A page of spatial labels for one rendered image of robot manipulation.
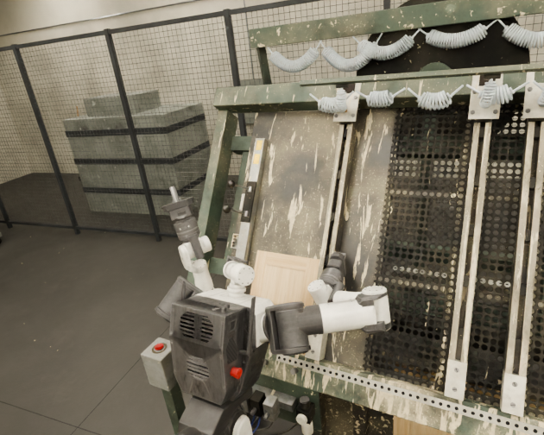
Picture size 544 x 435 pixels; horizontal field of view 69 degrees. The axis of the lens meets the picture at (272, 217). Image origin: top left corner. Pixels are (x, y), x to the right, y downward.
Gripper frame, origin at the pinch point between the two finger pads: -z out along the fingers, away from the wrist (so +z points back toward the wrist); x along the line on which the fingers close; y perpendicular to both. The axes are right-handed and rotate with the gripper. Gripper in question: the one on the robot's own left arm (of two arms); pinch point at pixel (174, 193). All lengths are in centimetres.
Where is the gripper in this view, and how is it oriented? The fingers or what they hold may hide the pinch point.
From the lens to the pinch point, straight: 158.3
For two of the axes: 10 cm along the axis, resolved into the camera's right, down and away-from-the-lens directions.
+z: 3.0, 9.3, 1.9
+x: 9.5, -3.0, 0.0
